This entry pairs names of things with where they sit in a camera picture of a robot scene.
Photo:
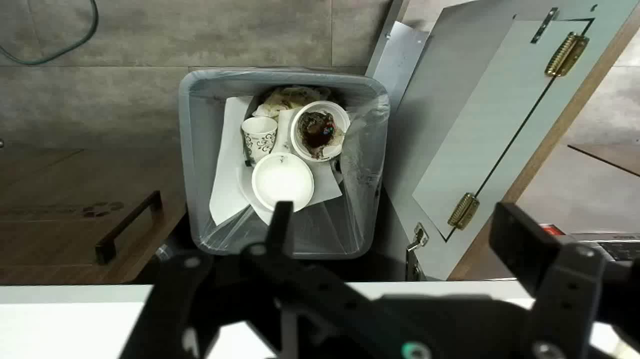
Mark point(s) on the grey trash bin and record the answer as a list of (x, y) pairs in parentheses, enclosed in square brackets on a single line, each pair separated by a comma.
[(189, 165)]

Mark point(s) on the white paper sheet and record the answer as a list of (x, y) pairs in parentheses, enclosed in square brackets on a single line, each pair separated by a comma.
[(230, 179)]

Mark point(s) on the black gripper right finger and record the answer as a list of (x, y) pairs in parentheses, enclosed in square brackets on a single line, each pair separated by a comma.
[(527, 245)]

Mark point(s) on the small patterned paper cup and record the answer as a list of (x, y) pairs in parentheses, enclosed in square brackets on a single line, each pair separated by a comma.
[(261, 135)]

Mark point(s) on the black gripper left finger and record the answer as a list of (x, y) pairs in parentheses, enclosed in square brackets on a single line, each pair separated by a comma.
[(281, 225)]

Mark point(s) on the dirty white paper bowl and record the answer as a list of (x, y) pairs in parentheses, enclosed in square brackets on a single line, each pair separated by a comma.
[(318, 129)]

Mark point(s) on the stained paper plate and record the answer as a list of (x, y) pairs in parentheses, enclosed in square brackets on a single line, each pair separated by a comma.
[(283, 97)]

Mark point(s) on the clear plastic bin liner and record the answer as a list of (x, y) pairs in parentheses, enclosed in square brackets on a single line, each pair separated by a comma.
[(363, 199)]

